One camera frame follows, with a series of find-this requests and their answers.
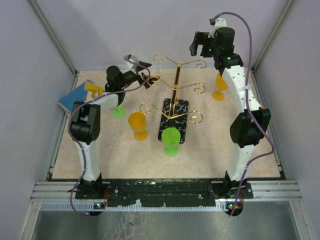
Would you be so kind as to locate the white cable duct strip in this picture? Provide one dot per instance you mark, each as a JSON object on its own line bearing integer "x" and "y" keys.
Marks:
{"x": 220, "y": 206}

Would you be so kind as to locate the blue yellow box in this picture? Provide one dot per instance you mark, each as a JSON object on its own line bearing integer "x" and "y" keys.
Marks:
{"x": 85, "y": 91}

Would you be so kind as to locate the orange goblet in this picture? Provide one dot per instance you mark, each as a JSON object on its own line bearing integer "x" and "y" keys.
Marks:
{"x": 137, "y": 122}
{"x": 220, "y": 86}

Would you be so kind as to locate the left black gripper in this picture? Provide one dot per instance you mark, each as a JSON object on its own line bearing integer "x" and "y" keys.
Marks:
{"x": 140, "y": 81}

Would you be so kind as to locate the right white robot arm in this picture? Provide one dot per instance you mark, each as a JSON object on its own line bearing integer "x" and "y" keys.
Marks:
{"x": 252, "y": 120}

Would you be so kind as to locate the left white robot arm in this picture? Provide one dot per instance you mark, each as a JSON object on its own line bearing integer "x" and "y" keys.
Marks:
{"x": 84, "y": 124}

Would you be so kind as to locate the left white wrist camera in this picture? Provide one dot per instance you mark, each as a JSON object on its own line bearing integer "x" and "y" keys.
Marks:
{"x": 132, "y": 62}

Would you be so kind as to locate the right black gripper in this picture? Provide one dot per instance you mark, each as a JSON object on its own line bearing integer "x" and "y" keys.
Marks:
{"x": 198, "y": 40}

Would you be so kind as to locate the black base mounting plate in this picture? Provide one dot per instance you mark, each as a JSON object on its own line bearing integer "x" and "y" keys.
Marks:
{"x": 160, "y": 192}

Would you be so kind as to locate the aluminium frame rail front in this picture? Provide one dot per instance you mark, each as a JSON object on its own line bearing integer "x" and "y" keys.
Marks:
{"x": 261, "y": 190}

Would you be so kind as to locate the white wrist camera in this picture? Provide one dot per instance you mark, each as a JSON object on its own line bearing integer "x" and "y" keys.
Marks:
{"x": 132, "y": 62}
{"x": 216, "y": 23}

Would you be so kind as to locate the gold wine glass rack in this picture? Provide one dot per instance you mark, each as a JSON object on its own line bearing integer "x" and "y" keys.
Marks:
{"x": 175, "y": 112}

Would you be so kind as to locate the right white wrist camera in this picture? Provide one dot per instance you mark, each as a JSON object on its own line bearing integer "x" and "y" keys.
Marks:
{"x": 216, "y": 23}

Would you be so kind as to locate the green goblet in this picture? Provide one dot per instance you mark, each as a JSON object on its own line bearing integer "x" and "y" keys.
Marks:
{"x": 171, "y": 140}
{"x": 118, "y": 112}

